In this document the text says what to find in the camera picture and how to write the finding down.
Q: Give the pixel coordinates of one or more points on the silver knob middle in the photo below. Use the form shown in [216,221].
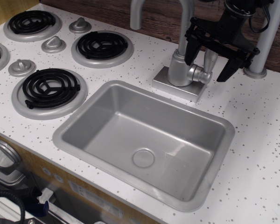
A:
[53,45]

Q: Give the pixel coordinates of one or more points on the silver knob back right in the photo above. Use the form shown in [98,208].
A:
[80,26]

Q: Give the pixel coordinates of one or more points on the silver toy faucet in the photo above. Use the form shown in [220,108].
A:
[173,79]

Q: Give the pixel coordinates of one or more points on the silver oven door handle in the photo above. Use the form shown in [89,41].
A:
[9,158]

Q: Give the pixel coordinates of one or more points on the back left stove burner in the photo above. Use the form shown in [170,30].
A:
[32,26]

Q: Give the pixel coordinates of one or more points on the silver knob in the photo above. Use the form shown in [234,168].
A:
[53,45]
[22,68]
[80,26]

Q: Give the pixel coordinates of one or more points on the back right stove burner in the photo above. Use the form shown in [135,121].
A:
[102,49]

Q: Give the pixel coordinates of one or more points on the grey plastic sink basin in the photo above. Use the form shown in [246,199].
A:
[165,149]

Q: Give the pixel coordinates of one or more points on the silver faucet lever handle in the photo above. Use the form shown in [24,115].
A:
[203,74]

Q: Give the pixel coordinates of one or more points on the front right stove burner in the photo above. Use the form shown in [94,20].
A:
[49,94]

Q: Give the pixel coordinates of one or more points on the silver knob front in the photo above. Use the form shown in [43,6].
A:
[22,68]

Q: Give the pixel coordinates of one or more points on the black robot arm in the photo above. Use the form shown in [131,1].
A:
[225,35]

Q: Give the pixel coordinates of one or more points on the grey support pole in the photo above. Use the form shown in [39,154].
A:
[257,69]

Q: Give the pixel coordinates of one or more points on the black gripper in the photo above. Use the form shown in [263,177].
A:
[223,37]

